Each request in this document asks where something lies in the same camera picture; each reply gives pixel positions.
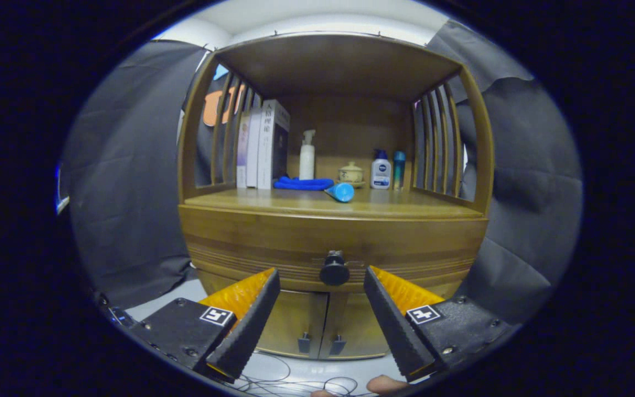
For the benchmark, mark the wooden cabinet door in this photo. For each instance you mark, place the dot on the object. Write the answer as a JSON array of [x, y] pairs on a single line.
[[295, 325], [359, 325]]

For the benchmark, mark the wooden drawer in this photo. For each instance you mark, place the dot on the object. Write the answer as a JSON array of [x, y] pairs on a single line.
[[273, 240]]

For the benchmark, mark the blue cosmetic tube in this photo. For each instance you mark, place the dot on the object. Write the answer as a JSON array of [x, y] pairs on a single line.
[[342, 192]]

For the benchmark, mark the blue cloth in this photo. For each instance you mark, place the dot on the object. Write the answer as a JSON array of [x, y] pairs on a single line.
[[303, 184]]

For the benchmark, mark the wooden countertop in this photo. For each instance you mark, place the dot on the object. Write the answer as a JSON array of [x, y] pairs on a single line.
[[405, 205]]

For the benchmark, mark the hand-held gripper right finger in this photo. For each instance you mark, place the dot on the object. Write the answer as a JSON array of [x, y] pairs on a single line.
[[392, 325]]

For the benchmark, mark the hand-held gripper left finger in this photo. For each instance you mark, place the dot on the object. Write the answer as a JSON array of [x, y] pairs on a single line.
[[251, 325]]

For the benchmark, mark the black drawer knob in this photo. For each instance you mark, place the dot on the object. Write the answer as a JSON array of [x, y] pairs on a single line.
[[334, 271]]

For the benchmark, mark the wooden cabinet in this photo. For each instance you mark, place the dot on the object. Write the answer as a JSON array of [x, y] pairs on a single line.
[[339, 66]]

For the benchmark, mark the white pump bottle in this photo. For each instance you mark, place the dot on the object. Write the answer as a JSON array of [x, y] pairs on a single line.
[[307, 162]]

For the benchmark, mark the teal bottle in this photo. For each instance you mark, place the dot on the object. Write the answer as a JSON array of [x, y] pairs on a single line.
[[399, 171]]

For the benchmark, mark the white lotion bottle blue cap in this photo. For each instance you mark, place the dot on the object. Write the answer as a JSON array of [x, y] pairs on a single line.
[[381, 173]]

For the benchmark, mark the grey book with portrait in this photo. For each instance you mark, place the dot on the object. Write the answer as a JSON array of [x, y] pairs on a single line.
[[268, 143]]

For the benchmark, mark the ceramic lidded teacup with saucer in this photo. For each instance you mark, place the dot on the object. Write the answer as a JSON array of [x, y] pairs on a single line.
[[350, 173]]

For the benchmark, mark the purple and white book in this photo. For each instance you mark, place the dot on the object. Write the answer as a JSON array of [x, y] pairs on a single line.
[[242, 154]]

